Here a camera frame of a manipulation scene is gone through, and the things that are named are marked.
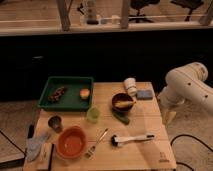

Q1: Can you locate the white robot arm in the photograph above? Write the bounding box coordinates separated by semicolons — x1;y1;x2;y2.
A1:
157;62;213;125

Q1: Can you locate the green plastic cup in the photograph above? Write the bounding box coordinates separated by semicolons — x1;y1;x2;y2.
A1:
86;107;100;123

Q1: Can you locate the grey metal cup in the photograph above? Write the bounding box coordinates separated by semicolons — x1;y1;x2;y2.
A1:
48;116;63;133

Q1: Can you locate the dark brown bowl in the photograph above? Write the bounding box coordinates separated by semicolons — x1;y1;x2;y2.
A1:
112;93;135;113

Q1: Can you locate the orange peach fruit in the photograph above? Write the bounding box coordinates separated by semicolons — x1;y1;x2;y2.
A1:
80;88;90;100

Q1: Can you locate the yellow corn cob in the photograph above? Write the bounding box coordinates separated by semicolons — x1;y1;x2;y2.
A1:
114;101;136;108

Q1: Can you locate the green cucumber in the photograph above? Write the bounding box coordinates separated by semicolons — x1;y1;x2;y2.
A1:
112;111;130;125

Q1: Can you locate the green plastic tray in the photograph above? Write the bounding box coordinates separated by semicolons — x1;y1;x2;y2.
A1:
38;76;93;111

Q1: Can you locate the blue sponge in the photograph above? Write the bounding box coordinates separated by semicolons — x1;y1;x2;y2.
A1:
137;90;153;100

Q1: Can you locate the orange plastic bowl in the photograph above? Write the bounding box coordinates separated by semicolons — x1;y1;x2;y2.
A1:
56;126;87;159

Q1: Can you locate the grey blue cloth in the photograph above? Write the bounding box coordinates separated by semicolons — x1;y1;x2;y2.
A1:
26;133;50;162

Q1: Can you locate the black cable on floor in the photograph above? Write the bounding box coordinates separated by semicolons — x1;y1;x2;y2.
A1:
170;133;213;171

